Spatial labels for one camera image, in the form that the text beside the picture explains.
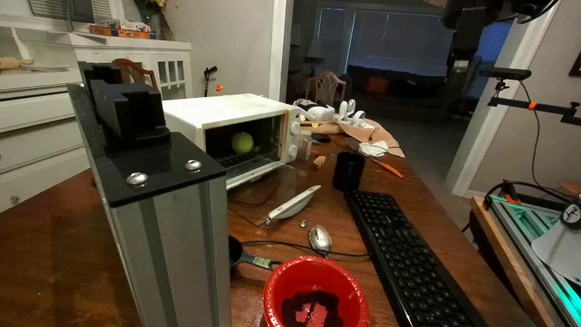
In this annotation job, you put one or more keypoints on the green ball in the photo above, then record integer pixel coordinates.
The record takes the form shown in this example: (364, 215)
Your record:
(242, 143)

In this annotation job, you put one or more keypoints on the white microwave oven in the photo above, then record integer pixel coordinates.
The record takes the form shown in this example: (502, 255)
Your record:
(213, 121)

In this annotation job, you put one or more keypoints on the black mug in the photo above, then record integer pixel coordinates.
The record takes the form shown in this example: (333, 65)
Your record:
(348, 172)

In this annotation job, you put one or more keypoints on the white VR headset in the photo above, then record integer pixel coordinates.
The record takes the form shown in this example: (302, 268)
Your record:
(319, 114)

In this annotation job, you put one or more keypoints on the white VR controller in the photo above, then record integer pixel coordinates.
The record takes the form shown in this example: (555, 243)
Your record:
(349, 112)

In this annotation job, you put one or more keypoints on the wooden chair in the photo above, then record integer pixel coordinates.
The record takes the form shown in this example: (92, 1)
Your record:
(326, 88)

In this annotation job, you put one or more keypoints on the white crumpled cloth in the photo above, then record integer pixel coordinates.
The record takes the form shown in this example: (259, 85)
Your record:
(375, 150)

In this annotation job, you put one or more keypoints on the red bowl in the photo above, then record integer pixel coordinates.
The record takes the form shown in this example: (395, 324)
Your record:
(313, 294)

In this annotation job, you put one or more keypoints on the black keyboard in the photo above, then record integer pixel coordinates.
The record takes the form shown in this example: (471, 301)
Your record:
(420, 290)

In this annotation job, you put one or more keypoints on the white cabinet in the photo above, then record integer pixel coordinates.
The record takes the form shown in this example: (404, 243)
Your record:
(41, 145)

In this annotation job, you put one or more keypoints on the aluminium camera post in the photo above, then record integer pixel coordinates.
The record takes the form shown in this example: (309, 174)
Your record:
(166, 201)

